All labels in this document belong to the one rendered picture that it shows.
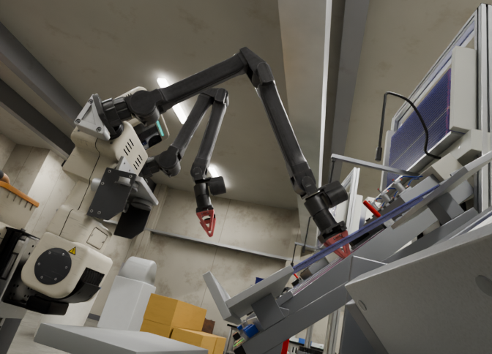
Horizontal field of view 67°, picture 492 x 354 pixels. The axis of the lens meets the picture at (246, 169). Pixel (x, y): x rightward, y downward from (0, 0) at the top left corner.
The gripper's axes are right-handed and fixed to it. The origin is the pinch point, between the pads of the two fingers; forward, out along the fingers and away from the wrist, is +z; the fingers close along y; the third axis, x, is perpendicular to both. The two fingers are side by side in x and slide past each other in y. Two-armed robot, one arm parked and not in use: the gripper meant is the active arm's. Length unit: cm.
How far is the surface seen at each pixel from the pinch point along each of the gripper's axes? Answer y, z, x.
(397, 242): -10.7, 3.2, -10.6
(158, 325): 431, -41, 117
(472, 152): -13.4, -8.2, -44.9
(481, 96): -15, -22, -59
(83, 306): 402, -103, 187
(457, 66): -13, -34, -62
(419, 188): -6.9, -6.9, -28.0
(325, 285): -10.3, 3.7, 12.7
